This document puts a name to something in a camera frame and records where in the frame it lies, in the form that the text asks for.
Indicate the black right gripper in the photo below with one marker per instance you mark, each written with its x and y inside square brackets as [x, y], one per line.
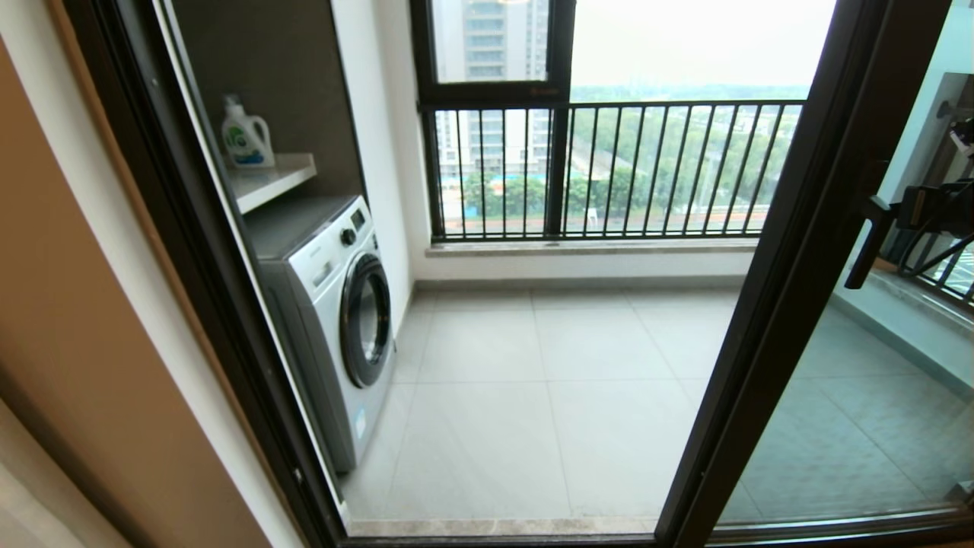
[951, 205]

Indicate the dark framed glass sliding door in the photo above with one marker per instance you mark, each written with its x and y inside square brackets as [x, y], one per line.
[795, 228]

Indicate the white front-load washing machine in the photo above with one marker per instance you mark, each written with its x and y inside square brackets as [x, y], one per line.
[327, 304]

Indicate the dark brown cabinet niche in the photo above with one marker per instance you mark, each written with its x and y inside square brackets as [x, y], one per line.
[285, 76]

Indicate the white laundry detergent bottle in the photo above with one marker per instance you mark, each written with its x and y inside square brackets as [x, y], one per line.
[245, 143]

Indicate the dark balcony window frame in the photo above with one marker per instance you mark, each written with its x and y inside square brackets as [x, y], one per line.
[494, 93]

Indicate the white wall shelf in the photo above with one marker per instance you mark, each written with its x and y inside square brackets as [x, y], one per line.
[270, 181]

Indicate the dark outer door frame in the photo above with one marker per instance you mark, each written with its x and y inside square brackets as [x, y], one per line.
[183, 228]

